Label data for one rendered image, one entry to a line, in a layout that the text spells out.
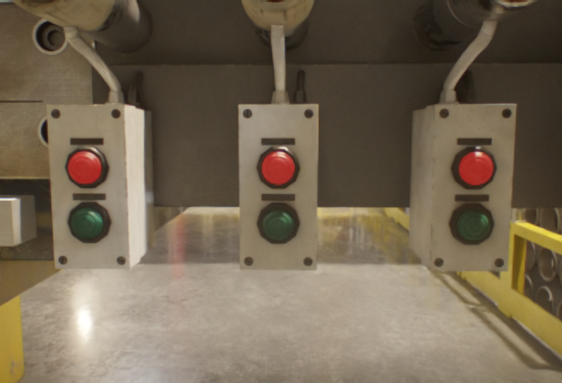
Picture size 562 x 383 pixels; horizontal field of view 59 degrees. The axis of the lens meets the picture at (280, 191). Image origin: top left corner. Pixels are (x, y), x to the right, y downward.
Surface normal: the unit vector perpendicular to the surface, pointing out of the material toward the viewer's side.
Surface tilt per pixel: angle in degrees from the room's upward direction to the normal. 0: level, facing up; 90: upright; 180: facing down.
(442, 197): 90
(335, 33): 90
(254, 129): 90
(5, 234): 90
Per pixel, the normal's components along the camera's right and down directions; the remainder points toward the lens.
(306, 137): -0.03, 0.11
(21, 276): 1.00, 0.00
